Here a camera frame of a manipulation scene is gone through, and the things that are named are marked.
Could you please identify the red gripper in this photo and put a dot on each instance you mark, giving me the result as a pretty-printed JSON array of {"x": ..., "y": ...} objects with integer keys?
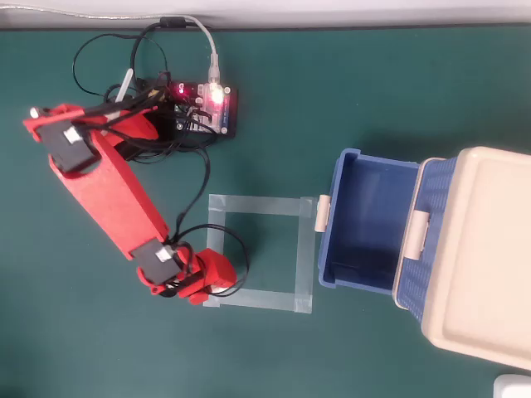
[{"x": 213, "y": 265}]

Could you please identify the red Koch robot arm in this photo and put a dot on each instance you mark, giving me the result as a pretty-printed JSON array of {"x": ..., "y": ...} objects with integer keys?
[{"x": 112, "y": 195}]

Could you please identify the beige drawer cabinet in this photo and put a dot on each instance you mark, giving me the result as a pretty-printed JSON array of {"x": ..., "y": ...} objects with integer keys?
[{"x": 489, "y": 253}]

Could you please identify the black controller board with LED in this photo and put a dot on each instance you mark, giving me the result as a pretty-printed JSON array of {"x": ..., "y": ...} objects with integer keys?
[{"x": 207, "y": 110}]

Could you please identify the white box corner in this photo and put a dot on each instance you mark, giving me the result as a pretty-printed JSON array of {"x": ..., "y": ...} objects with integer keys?
[{"x": 512, "y": 386}]

